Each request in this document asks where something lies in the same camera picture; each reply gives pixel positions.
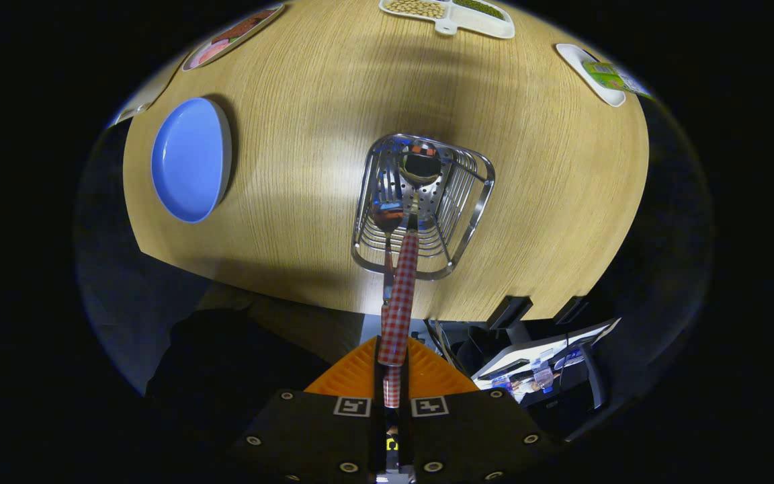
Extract small white dish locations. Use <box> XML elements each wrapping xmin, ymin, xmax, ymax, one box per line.
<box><xmin>555</xmin><ymin>44</ymin><xmax>627</xmax><ymax>108</ymax></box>

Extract checked handle metal fork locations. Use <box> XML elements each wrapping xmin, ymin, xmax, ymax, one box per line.
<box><xmin>372</xmin><ymin>171</ymin><xmax>404</xmax><ymax>409</ymax></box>

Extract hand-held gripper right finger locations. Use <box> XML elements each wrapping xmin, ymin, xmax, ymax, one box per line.
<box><xmin>399</xmin><ymin>335</ymin><xmax>554</xmax><ymax>484</ymax></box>

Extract white divided dish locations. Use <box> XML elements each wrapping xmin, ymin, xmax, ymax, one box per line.
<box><xmin>379</xmin><ymin>0</ymin><xmax>516</xmax><ymax>39</ymax></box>

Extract pale pink ham slice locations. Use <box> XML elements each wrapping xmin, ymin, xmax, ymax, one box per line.
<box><xmin>189</xmin><ymin>39</ymin><xmax>230</xmax><ymax>68</ymax></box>

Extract pile of yellow soybeans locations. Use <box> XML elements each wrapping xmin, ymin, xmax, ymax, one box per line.
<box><xmin>386</xmin><ymin>0</ymin><xmax>446</xmax><ymax>19</ymax></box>

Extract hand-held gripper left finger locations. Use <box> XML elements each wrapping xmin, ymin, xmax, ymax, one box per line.
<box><xmin>228</xmin><ymin>335</ymin><xmax>388</xmax><ymax>484</ymax></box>

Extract metal wire cutlery basket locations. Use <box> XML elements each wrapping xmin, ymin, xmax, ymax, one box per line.
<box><xmin>351</xmin><ymin>133</ymin><xmax>496</xmax><ymax>281</ymax></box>

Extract white toaster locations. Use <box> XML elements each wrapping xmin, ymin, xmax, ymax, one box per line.
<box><xmin>115</xmin><ymin>87</ymin><xmax>159</xmax><ymax>126</ymax></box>

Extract pile of green mung beans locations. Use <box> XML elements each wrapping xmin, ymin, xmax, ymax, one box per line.
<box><xmin>453</xmin><ymin>0</ymin><xmax>505</xmax><ymax>19</ymax></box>

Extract white oval plate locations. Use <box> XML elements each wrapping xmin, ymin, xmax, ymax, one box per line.
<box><xmin>182</xmin><ymin>3</ymin><xmax>286</xmax><ymax>72</ymax></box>

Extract green label bottle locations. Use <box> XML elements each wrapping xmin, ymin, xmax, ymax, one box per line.
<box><xmin>582</xmin><ymin>60</ymin><xmax>654</xmax><ymax>102</ymax></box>

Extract black cable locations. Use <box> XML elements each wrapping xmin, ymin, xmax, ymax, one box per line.
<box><xmin>424</xmin><ymin>319</ymin><xmax>458</xmax><ymax>367</ymax></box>

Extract checked handle metal spoon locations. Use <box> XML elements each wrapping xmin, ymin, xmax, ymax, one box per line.
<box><xmin>379</xmin><ymin>143</ymin><xmax>443</xmax><ymax>367</ymax></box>

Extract blue round plate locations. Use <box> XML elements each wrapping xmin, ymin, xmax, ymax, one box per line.
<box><xmin>151</xmin><ymin>97</ymin><xmax>232</xmax><ymax>224</ymax></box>

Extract black table bracket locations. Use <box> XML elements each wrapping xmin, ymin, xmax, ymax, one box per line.
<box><xmin>486</xmin><ymin>296</ymin><xmax>533</xmax><ymax>330</ymax></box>
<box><xmin>554</xmin><ymin>296</ymin><xmax>591</xmax><ymax>325</ymax></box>

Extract large brown steak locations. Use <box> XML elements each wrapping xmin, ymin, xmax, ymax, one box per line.
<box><xmin>211</xmin><ymin>8</ymin><xmax>277</xmax><ymax>44</ymax></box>

